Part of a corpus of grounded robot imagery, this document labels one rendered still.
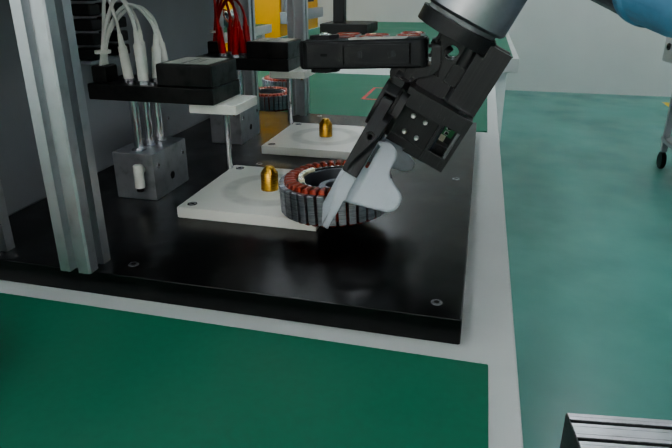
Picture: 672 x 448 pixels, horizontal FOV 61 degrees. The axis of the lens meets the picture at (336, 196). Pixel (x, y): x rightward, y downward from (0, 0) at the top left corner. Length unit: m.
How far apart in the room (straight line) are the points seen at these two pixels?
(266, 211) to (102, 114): 0.30
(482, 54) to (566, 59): 5.48
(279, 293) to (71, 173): 0.19
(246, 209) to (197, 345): 0.19
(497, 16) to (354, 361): 0.29
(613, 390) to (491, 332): 1.28
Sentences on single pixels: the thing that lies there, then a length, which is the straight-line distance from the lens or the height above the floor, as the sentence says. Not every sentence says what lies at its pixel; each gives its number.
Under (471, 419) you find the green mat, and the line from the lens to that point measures 0.38.
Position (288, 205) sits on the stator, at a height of 0.80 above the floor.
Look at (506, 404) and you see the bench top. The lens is 0.40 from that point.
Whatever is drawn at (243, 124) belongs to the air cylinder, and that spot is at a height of 0.80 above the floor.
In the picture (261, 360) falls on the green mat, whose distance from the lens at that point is 0.42.
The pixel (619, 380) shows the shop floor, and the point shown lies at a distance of 1.77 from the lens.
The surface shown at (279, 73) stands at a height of 0.88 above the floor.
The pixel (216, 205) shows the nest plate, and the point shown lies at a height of 0.78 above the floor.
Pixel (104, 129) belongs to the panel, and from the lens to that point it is 0.80.
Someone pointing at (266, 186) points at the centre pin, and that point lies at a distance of 0.63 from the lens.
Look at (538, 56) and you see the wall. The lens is 5.95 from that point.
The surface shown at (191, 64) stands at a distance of 0.61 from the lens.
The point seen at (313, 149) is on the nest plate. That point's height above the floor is 0.78.
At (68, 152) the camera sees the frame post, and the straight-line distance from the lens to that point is 0.49.
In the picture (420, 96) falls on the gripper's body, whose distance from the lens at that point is 0.49.
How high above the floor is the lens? 1.00
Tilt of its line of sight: 21 degrees down
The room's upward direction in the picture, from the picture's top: straight up
